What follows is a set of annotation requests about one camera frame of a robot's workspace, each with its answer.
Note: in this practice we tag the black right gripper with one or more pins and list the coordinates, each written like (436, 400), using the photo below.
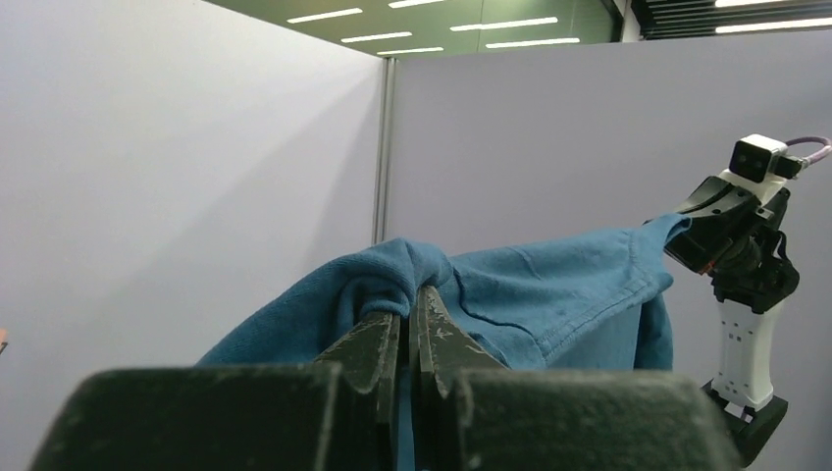
(728, 228)

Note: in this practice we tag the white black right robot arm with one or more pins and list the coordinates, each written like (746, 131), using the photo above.
(748, 308)

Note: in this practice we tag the blue shirt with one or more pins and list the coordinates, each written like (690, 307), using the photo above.
(590, 301)

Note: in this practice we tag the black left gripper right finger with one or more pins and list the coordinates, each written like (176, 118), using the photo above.
(439, 350)

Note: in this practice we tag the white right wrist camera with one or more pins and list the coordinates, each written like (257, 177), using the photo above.
(761, 166)

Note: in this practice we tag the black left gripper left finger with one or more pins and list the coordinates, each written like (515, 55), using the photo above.
(359, 428)

